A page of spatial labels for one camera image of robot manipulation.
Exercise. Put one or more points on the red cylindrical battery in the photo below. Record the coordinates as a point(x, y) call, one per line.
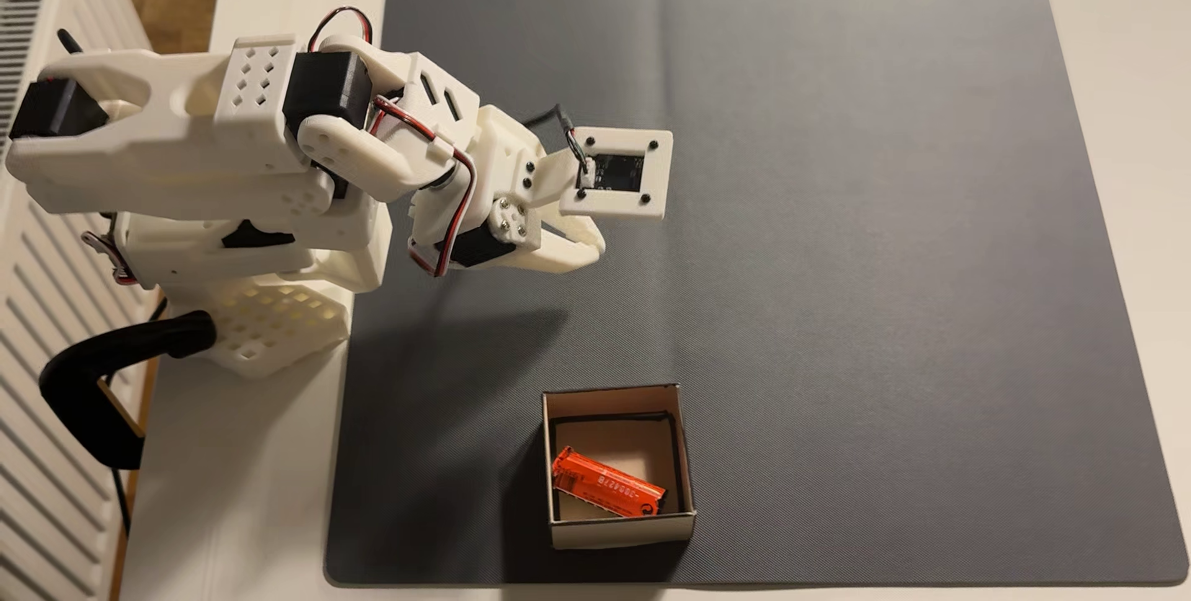
point(605, 485)

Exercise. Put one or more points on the open cardboard box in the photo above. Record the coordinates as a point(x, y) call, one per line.
point(595, 531)

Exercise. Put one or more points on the dark grey table mat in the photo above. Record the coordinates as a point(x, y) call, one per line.
point(884, 303)

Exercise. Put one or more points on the black table clamp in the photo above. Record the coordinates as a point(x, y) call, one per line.
point(84, 387)

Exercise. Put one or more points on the white radiator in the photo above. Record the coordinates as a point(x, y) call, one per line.
point(46, 378)

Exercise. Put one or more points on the white framed camera box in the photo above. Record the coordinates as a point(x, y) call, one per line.
point(656, 201)

